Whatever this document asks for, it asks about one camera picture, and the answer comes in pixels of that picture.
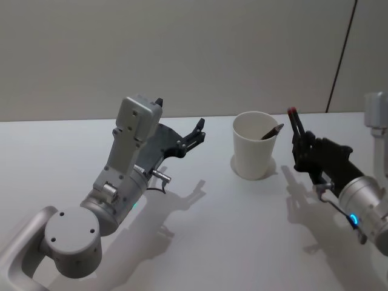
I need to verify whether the dark pencil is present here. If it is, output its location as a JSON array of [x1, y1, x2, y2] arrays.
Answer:
[[260, 123, 285, 141]]

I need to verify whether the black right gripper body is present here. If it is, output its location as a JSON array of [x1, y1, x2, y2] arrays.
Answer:
[[294, 136, 366, 194]]

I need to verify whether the thin cable with silver plug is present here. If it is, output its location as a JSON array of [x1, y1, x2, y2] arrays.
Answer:
[[313, 181, 368, 245], [145, 169, 172, 193]]

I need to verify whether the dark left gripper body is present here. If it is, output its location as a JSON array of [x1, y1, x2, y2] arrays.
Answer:
[[135, 122, 186, 176]]

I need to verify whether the white paper cup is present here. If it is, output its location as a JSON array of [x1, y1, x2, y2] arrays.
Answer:
[[232, 111, 279, 181]]

